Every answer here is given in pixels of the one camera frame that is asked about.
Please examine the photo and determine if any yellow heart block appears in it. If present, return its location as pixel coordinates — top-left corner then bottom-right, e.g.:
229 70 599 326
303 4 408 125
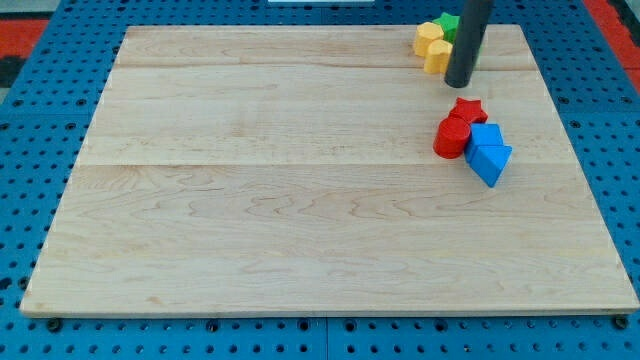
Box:
423 39 453 74

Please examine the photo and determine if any light wooden board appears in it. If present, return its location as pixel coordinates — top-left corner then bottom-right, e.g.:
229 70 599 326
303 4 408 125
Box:
20 25 639 318

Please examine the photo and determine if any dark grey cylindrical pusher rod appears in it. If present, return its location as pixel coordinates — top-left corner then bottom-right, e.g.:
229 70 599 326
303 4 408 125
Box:
444 0 494 88

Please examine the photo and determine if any red star block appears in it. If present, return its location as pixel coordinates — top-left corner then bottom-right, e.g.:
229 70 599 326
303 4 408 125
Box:
449 97 489 124

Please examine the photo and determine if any red cylinder block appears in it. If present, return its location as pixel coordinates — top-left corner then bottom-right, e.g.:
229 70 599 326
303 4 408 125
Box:
433 116 471 159

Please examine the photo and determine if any blue cube block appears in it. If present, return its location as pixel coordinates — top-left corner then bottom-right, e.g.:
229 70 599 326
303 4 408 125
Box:
464 123 504 163

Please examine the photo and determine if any yellow hexagon block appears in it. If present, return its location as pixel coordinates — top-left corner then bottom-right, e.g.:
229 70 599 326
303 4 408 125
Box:
412 22 444 57

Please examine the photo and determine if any green star block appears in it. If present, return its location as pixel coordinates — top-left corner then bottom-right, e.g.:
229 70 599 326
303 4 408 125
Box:
433 12 460 44

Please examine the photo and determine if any blue triangular prism block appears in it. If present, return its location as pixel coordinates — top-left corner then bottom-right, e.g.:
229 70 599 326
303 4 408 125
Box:
470 145 512 188

